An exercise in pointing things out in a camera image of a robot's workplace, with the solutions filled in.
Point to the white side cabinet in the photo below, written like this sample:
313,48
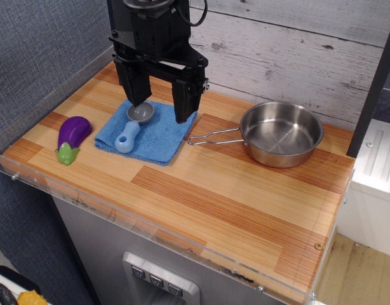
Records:
364,215

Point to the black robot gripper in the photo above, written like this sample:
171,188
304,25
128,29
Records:
151,38

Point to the silver toy fridge cabinet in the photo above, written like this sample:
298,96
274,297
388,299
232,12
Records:
102,234

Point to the blue folded cloth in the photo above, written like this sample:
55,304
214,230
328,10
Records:
157,141

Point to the silver metal pot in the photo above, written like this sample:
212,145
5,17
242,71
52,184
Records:
275,134

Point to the clear acrylic table guard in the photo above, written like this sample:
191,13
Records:
270,227

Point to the grey dispenser button panel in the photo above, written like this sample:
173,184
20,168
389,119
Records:
153,284

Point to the blue grey measuring scoop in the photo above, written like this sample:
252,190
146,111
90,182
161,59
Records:
137,116

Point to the purple toy eggplant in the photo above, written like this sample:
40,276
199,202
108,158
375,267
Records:
72,133

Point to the black vertical post right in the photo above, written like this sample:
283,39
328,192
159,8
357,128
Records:
371,101

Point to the yellow object bottom left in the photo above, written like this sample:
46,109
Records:
31,298

